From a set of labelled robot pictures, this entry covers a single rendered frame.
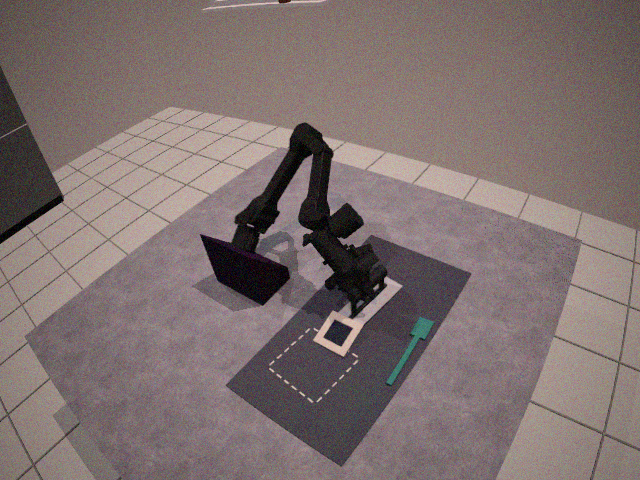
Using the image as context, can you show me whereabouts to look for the teal flat trowel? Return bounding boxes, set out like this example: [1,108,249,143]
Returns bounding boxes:
[386,317,435,386]

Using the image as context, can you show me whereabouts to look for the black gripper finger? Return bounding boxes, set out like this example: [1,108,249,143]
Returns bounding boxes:
[351,268,376,299]
[337,276,368,302]

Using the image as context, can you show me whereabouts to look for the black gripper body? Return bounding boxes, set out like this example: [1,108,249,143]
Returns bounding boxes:
[322,243,378,292]

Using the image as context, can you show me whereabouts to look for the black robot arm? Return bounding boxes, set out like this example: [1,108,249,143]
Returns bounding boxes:
[228,123,364,257]

